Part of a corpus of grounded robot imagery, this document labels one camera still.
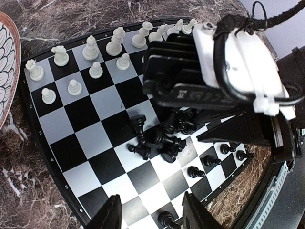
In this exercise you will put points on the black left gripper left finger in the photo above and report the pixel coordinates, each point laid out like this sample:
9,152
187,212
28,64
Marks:
109,216

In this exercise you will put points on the white bishop near plate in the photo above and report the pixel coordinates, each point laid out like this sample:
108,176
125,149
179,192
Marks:
90,52

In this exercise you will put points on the black pawn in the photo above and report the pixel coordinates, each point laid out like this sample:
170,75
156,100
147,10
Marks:
210,160

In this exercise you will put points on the white far rook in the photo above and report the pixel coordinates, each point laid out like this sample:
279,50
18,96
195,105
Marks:
187,29

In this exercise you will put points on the pile of black chess pieces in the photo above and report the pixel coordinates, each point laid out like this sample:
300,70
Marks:
179,121

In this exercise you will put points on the white far knight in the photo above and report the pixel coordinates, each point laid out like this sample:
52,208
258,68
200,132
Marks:
176,28

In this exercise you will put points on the white far bishop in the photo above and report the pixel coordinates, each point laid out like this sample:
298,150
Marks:
157,36

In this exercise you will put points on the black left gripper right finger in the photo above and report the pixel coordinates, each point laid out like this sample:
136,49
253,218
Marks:
196,216

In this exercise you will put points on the black pawn placed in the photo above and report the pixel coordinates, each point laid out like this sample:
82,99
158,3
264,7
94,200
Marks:
225,148
194,172

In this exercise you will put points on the black white chess board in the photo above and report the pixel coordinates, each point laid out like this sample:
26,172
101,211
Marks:
100,137

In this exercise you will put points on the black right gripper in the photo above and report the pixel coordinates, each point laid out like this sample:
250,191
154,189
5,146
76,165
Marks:
258,129

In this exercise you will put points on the white queen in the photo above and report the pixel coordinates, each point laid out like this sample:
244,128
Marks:
114,47

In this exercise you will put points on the floral patterned ceramic plate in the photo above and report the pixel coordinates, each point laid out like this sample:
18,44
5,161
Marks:
10,61

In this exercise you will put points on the white slotted cable duct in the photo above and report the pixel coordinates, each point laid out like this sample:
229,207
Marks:
270,198

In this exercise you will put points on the white king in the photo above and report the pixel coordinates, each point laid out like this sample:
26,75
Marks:
139,40

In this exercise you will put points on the black piece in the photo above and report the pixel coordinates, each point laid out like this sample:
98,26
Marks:
166,219
241,155

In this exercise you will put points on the white rook near plate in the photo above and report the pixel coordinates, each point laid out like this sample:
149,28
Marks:
36,71

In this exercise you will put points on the white pawn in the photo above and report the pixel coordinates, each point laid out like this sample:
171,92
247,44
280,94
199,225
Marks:
123,62
96,70
74,87
48,96

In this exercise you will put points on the black front frame rail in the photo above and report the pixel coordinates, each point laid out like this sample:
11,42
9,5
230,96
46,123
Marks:
289,206

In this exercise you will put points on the white knight near plate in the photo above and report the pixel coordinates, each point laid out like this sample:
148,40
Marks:
61,57

